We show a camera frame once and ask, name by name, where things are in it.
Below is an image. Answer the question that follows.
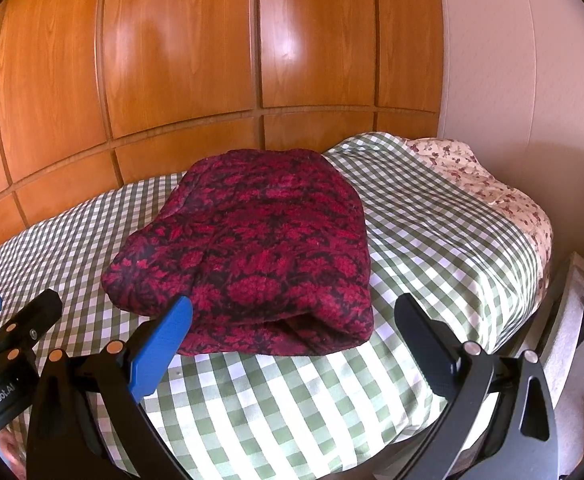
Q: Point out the person's left hand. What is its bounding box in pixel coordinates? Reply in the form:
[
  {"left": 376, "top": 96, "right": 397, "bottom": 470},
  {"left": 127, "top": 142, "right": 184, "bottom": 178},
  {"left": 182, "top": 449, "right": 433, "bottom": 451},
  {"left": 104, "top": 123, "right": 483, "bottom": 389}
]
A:
[{"left": 0, "top": 429, "right": 26, "bottom": 480}]

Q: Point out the wooden panelled wardrobe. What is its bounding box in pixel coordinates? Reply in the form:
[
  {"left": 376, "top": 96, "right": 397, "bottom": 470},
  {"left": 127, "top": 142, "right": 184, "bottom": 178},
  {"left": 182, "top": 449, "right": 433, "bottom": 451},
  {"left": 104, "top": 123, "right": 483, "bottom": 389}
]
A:
[{"left": 0, "top": 0, "right": 444, "bottom": 245}]

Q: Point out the red floral patterned garment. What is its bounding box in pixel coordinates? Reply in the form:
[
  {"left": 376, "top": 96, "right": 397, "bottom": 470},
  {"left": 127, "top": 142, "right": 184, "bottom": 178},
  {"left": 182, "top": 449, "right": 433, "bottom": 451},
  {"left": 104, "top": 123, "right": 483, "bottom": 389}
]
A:
[{"left": 101, "top": 150, "right": 373, "bottom": 356}]

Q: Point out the floral print pillow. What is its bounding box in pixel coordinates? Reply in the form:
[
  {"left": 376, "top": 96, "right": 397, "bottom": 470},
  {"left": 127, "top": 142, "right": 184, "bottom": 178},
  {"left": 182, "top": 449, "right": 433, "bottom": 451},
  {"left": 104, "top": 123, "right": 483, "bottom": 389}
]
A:
[{"left": 405, "top": 138, "right": 554, "bottom": 296}]

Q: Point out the green white checkered bedsheet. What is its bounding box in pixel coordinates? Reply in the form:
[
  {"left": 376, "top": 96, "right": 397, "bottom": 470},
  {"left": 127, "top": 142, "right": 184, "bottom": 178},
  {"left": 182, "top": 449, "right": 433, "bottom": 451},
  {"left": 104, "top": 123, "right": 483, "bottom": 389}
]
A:
[{"left": 0, "top": 132, "right": 542, "bottom": 479}]

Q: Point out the bed frame edge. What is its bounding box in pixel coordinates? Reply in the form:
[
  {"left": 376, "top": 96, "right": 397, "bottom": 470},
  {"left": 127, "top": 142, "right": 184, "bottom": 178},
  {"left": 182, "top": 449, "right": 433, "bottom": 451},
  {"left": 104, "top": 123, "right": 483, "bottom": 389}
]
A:
[{"left": 518, "top": 252, "right": 584, "bottom": 406}]

